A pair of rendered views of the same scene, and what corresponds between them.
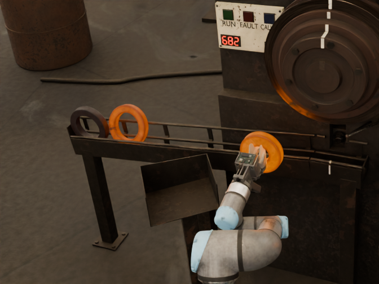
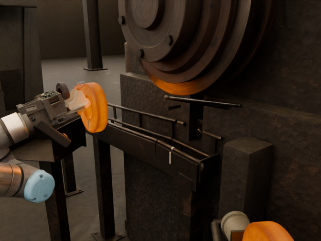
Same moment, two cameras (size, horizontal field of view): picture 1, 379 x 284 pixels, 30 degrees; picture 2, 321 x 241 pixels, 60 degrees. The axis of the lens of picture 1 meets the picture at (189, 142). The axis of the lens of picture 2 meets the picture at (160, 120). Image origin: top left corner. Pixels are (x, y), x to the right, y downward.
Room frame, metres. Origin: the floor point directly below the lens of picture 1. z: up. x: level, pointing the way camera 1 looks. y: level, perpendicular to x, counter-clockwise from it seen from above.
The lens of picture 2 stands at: (1.35, -0.77, 1.06)
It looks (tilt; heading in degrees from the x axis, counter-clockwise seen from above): 18 degrees down; 23
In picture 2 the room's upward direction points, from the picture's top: straight up
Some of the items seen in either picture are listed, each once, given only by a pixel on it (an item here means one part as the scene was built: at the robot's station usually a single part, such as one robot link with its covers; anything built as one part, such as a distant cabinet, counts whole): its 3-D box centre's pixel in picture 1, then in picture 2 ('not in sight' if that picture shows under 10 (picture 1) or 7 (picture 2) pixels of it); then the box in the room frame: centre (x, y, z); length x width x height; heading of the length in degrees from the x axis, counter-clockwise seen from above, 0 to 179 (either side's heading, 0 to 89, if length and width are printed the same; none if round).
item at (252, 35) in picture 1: (250, 28); not in sight; (2.37, -0.27, 1.15); 0.26 x 0.02 x 0.18; 60
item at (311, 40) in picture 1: (324, 74); (153, 3); (2.02, -0.47, 1.11); 0.28 x 0.06 x 0.28; 60
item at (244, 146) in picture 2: not in sight; (244, 186); (2.00, -0.73, 0.68); 0.11 x 0.08 x 0.24; 150
